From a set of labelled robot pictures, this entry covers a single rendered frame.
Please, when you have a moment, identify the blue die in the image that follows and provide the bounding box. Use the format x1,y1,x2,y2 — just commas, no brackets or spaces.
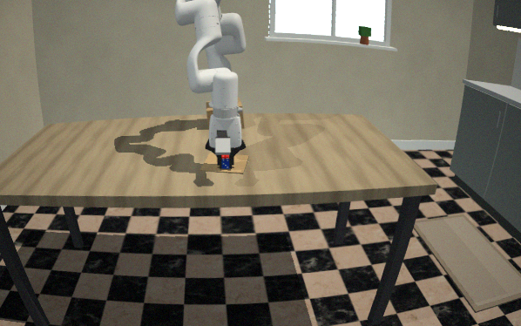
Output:
221,159,230,169

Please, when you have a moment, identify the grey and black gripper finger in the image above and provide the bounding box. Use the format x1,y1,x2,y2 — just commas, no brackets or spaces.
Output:
205,139,222,169
229,140,246,169

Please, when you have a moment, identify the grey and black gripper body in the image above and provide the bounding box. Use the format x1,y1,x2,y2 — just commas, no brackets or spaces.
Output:
209,115,242,148

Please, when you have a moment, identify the brown mat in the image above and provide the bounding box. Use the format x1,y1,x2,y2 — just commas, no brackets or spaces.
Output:
200,153,249,174

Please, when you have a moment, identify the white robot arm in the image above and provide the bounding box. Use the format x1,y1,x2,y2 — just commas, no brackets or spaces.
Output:
175,0,246,155

